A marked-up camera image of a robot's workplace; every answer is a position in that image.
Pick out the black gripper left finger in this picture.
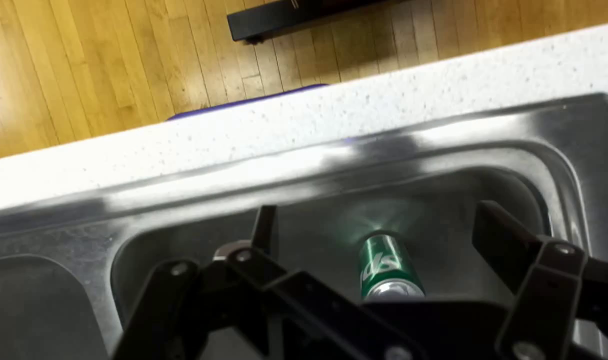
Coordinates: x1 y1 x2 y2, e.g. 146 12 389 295
113 204 403 360

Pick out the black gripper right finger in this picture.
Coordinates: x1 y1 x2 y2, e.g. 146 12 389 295
471 198 608 360

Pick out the green sprite can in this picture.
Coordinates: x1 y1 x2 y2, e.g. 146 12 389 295
356 227 429 306

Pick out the stainless steel double sink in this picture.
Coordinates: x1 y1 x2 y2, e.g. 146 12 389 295
0 91 608 360

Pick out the black furniture base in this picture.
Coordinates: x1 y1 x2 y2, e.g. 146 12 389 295
227 0 417 46

